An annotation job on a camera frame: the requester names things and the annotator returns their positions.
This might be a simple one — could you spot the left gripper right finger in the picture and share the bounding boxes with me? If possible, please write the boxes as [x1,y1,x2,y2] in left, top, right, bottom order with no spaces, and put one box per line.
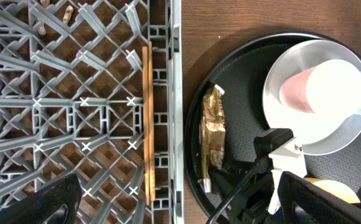
[278,171,361,223]

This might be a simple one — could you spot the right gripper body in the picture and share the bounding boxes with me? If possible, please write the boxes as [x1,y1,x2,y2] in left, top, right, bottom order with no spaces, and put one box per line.
[208,157,274,224]

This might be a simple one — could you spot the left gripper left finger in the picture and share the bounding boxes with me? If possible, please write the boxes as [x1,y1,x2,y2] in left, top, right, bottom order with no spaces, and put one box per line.
[0,174,82,223]

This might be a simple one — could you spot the yellow bowl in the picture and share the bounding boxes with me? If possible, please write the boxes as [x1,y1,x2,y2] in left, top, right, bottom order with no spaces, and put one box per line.
[304,177,360,203]

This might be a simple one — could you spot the gold foil wrapper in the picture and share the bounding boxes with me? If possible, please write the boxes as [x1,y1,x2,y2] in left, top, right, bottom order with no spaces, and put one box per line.
[199,84,226,193]

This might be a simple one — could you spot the pink cup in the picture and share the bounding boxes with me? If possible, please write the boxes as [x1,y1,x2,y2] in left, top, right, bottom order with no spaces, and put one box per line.
[279,59,361,118]

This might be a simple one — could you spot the grey dishwasher rack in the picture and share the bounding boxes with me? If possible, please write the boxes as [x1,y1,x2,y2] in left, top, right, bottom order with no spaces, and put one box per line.
[0,0,184,223]

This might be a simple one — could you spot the grey plate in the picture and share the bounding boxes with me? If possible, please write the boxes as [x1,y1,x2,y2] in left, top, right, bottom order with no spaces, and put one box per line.
[263,40,361,156]

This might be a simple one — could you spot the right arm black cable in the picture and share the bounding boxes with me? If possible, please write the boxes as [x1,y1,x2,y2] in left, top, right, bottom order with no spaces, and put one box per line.
[205,169,262,224]

